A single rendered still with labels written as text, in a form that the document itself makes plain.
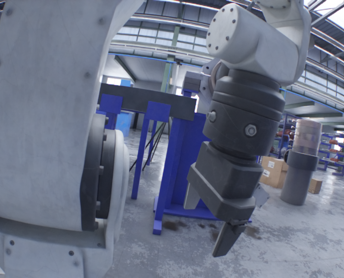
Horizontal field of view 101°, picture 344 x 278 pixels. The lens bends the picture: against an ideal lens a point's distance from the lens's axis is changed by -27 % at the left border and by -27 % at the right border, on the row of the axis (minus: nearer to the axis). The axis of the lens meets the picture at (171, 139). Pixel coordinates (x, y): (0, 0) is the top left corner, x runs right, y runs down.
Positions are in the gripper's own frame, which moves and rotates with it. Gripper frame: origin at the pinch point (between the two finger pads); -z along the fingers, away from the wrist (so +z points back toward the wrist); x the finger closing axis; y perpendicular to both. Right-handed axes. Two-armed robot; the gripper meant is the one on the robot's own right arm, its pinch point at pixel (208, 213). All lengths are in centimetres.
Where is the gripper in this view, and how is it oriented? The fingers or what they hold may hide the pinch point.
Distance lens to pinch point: 28.7
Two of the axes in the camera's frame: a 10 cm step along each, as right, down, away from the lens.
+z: 2.5, -9.4, -2.6
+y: -9.2, -1.4, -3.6
